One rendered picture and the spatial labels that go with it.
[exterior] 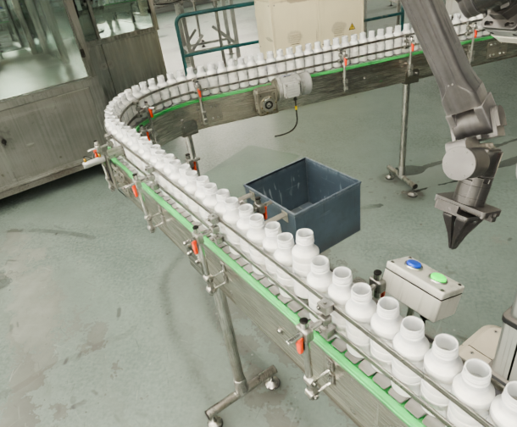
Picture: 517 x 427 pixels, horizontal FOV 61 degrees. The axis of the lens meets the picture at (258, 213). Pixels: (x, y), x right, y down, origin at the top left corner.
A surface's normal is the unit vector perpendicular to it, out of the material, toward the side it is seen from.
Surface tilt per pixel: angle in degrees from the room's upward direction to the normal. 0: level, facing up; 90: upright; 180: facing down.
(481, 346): 0
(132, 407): 0
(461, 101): 98
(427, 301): 70
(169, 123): 89
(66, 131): 90
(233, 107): 90
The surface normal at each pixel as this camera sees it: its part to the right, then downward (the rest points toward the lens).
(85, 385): -0.12, -0.84
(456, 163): -0.74, 0.13
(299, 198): 0.57, 0.38
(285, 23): 0.29, 0.48
